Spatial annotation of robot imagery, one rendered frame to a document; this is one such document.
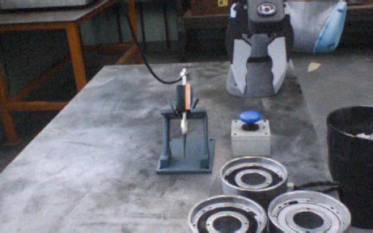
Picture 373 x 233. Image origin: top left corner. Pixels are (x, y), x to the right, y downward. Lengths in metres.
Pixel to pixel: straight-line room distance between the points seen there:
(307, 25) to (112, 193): 0.58
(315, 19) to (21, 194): 0.70
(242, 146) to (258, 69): 0.33
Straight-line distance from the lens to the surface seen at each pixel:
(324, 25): 1.05
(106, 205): 0.74
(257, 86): 1.11
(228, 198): 0.66
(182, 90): 0.81
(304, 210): 0.65
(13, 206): 0.80
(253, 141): 0.82
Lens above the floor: 1.20
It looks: 23 degrees down
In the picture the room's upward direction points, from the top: 5 degrees counter-clockwise
